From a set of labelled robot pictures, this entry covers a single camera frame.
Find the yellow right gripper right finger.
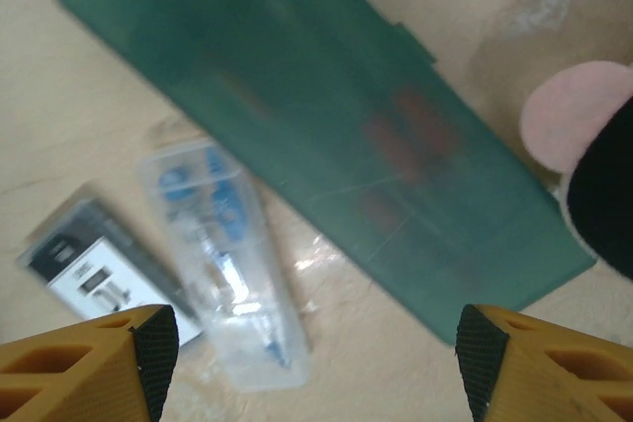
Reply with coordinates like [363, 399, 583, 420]
[454, 303, 633, 422]

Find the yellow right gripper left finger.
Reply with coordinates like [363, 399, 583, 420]
[0, 303, 179, 422]

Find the white black card box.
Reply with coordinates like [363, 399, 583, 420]
[17, 197, 204, 349]

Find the clear plastic stationery case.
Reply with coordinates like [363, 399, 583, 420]
[136, 142, 312, 393]

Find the pink plush doll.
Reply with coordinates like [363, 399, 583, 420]
[519, 59, 633, 281]

